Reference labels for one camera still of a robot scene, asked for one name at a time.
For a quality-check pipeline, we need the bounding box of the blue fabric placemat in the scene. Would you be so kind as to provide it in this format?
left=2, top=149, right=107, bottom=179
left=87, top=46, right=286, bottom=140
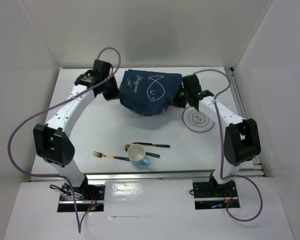
left=119, top=69, right=182, bottom=116

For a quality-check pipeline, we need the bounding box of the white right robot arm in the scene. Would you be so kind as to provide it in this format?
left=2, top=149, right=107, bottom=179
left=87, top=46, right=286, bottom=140
left=172, top=74, right=261, bottom=196

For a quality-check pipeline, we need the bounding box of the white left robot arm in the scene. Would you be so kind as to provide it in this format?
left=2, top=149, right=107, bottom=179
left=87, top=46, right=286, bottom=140
left=33, top=59, right=120, bottom=200

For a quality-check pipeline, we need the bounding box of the white round plate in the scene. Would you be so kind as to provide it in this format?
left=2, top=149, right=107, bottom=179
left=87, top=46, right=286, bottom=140
left=182, top=106, right=215, bottom=133

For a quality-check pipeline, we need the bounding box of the white and blue mug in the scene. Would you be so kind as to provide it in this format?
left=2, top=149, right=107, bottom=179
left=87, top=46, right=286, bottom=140
left=127, top=144, right=150, bottom=170

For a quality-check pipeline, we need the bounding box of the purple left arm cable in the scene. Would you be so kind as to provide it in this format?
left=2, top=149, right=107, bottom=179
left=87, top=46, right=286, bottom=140
left=7, top=47, right=122, bottom=234

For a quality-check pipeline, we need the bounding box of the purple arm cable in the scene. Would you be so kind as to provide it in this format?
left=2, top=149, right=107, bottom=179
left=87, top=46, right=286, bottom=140
left=193, top=69, right=264, bottom=222
left=7, top=47, right=122, bottom=234

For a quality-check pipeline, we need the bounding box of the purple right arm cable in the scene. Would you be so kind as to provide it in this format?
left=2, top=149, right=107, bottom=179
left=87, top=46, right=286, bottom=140
left=193, top=69, right=264, bottom=222

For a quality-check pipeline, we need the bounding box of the gold knife dark handle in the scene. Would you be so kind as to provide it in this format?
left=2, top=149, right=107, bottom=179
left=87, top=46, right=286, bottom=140
left=132, top=142, right=171, bottom=148

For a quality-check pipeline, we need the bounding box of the gold spoon dark handle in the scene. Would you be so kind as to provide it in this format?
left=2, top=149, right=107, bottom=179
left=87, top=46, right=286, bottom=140
left=124, top=144, right=161, bottom=158

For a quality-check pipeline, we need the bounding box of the gold fork dark handle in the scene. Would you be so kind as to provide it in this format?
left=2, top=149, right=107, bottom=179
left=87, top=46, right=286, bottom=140
left=92, top=151, right=130, bottom=162

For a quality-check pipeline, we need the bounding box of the aluminium front rail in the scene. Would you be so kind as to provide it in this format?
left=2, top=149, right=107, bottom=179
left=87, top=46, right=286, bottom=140
left=28, top=169, right=266, bottom=183

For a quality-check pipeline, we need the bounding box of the aluminium rail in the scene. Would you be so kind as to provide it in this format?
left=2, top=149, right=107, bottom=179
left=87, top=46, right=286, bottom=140
left=28, top=169, right=266, bottom=183
left=224, top=67, right=264, bottom=176

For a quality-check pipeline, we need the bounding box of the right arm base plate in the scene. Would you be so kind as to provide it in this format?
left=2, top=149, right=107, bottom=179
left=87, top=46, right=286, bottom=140
left=189, top=181, right=240, bottom=210

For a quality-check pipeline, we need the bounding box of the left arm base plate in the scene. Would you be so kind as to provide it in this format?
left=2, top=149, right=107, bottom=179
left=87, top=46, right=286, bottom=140
left=49, top=183, right=106, bottom=213

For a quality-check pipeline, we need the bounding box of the aluminium right side rail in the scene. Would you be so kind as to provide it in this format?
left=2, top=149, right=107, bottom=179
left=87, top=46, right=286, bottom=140
left=224, top=67, right=264, bottom=176

